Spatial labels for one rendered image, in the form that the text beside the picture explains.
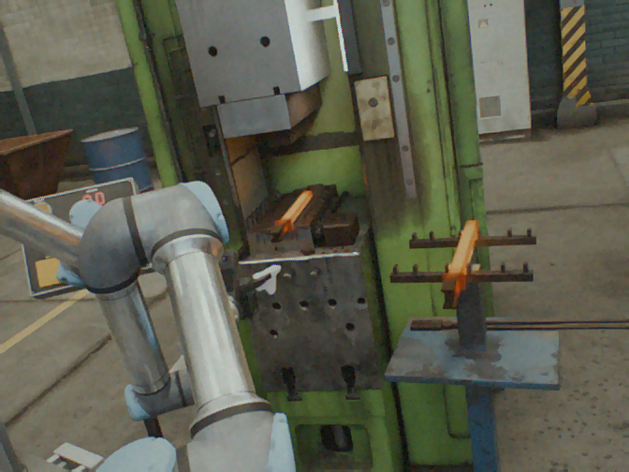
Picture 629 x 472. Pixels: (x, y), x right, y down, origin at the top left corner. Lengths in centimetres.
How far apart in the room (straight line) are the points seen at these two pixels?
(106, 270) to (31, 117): 948
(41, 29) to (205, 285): 918
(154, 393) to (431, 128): 104
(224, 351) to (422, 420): 139
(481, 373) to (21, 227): 103
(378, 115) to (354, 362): 73
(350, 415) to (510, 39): 542
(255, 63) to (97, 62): 785
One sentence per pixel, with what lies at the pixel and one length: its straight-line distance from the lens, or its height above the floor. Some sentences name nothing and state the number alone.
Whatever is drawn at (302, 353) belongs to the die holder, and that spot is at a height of 60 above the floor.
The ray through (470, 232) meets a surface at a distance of 156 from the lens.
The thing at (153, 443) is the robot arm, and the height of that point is 105.
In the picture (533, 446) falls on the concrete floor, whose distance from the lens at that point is 239.
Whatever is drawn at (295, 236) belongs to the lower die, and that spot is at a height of 96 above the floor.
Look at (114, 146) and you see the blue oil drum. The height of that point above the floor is 79.
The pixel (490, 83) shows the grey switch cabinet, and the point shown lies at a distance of 691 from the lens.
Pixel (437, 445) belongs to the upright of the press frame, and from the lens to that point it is 224.
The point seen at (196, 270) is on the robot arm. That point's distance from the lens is 93.
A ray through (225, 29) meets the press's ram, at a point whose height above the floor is 155.
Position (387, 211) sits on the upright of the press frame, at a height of 96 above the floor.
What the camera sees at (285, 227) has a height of 99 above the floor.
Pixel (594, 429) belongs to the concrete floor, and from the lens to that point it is 248.
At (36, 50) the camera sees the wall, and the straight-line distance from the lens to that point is 1012.
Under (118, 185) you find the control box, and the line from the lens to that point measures 186.
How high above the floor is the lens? 151
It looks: 19 degrees down
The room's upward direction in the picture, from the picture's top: 11 degrees counter-clockwise
